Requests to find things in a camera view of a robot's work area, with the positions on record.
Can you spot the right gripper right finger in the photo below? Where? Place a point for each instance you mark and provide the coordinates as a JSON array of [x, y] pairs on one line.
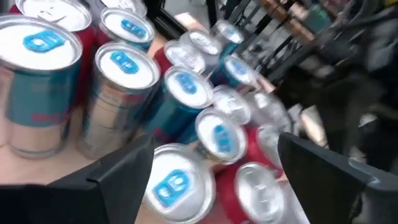
[[335, 193]]

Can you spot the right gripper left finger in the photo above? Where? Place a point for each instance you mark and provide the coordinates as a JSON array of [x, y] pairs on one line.
[[93, 199]]

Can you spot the blue tab slim energy can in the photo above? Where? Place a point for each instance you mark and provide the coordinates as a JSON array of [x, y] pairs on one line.
[[228, 31], [222, 137], [186, 84], [127, 28], [124, 63], [174, 186], [241, 70], [40, 43]]

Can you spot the silver soda can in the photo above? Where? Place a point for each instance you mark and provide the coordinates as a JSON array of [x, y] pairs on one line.
[[124, 4], [203, 42], [270, 109]]

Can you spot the group of blue-top cans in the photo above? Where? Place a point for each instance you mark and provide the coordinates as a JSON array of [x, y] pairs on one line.
[[174, 18]]

